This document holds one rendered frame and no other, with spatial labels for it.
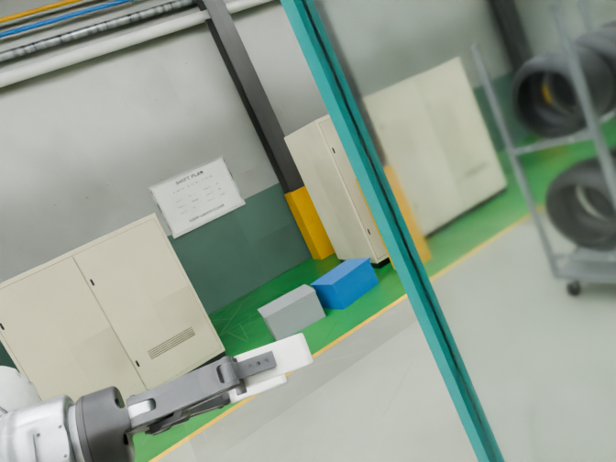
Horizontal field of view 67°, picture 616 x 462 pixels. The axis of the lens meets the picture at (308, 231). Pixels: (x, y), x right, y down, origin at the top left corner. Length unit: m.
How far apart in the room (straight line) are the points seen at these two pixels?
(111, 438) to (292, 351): 0.18
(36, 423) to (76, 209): 6.99
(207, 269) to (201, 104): 2.60
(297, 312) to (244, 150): 3.48
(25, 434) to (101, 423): 0.06
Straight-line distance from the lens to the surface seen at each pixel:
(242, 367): 0.43
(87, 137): 7.55
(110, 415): 0.48
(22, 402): 0.63
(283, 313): 5.10
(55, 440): 0.48
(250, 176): 7.76
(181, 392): 0.43
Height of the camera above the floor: 1.79
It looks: 10 degrees down
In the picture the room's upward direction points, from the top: 25 degrees counter-clockwise
